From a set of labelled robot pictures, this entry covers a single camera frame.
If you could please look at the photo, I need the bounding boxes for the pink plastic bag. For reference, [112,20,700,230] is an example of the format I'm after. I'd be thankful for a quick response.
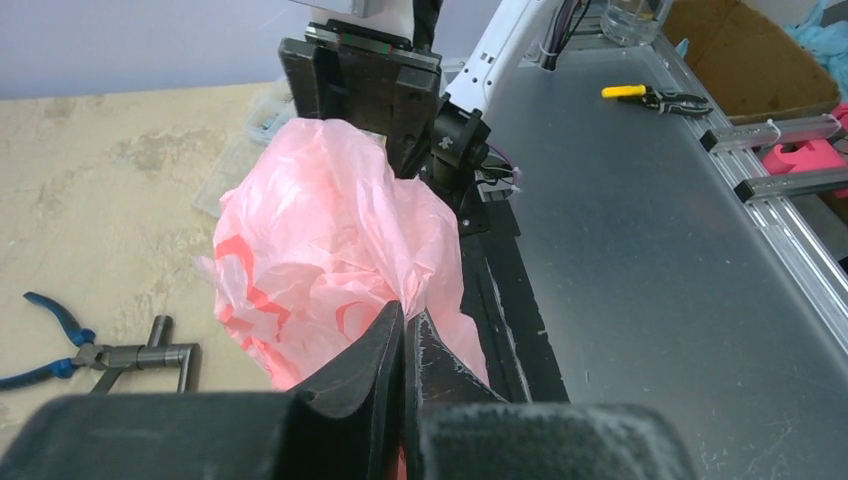
[198,118,488,390]

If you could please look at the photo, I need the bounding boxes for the blue handled pliers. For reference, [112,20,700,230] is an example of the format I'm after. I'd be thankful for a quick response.
[1,291,107,393]

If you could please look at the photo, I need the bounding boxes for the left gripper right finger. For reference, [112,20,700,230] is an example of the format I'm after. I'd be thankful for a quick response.
[405,312,696,479]

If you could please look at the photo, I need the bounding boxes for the aluminium frame rail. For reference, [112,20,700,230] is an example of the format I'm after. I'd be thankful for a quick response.
[649,33,848,319]

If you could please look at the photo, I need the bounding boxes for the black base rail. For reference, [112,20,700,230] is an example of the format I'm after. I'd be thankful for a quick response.
[460,200,569,403]

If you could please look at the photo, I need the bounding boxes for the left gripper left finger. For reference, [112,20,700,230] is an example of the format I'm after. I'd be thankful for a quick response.
[1,301,404,479]

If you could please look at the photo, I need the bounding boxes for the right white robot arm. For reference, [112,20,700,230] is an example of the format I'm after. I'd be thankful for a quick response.
[278,1,565,235]

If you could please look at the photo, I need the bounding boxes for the glass jar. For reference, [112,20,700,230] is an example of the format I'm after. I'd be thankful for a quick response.
[600,0,674,47]

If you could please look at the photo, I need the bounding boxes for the grey metal faucet handle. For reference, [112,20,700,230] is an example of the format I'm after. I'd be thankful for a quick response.
[90,315,202,394]

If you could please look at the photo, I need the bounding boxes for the cardboard box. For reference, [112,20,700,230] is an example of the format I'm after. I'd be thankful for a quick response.
[663,1,841,124]

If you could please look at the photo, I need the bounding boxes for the clear plastic screw box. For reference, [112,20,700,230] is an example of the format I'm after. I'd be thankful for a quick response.
[192,76,297,218]

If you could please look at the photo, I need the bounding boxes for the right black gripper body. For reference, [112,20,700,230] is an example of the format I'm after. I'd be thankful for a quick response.
[278,20,441,178]

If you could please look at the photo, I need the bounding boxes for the yellow handled pliers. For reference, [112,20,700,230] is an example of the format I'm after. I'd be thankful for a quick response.
[600,84,713,118]

